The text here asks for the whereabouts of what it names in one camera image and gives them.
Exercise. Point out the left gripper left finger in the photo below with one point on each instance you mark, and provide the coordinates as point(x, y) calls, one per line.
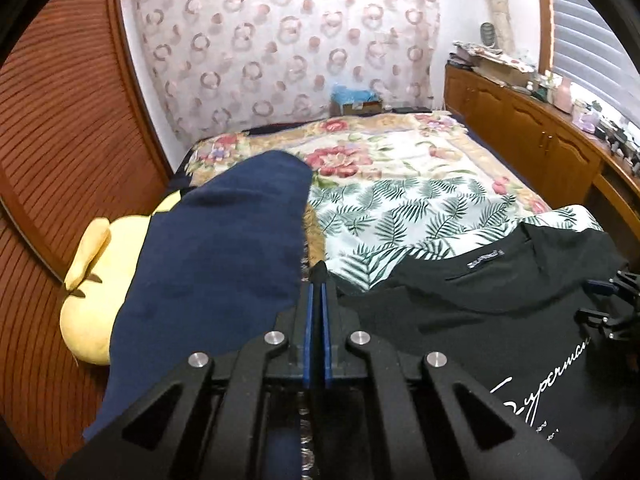
point(231, 417)

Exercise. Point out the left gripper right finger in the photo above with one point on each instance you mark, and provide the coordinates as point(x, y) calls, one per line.
point(388, 415)

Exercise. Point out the black printed t-shirt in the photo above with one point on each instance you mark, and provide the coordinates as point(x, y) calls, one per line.
point(505, 313)

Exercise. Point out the navy folded garment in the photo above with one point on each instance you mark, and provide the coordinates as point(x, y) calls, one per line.
point(213, 273)

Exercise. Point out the wooden sideboard cabinet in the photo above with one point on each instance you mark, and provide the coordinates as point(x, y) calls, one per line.
point(562, 164)

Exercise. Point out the spare black gripper on sideboard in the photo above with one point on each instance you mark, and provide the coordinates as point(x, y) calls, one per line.
point(620, 145)

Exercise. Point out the yellow patterned folded garment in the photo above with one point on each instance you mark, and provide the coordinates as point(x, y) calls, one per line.
point(312, 345)

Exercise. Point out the yellow plush toy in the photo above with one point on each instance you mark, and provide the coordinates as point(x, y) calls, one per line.
point(96, 284)

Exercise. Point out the palm leaf bedsheet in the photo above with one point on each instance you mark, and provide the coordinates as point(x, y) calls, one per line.
point(370, 226)

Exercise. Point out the purple plastic container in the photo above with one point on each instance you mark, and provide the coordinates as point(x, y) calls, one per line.
point(585, 117)

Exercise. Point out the pink bottle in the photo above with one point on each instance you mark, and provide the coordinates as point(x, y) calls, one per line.
point(562, 98)

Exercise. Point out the cardboard box on sideboard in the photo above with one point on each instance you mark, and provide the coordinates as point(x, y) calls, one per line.
point(507, 74)

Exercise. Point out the grey zebra window blind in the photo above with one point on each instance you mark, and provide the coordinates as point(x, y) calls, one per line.
point(587, 51)

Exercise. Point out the floral blanket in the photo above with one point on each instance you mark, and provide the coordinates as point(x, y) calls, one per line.
point(340, 151)

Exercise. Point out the wooden louvered wardrobe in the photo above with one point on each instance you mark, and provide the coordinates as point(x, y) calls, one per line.
point(76, 144)

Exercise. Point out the small round fan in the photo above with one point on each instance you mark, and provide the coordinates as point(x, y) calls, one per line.
point(488, 35)

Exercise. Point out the box with blue cloth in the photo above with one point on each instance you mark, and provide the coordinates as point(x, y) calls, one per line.
point(354, 102)

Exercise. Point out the tied beige curtain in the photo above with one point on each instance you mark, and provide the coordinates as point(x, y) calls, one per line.
point(501, 18)

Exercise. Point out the circle patterned curtain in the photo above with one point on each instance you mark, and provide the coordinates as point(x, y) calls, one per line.
point(226, 65)

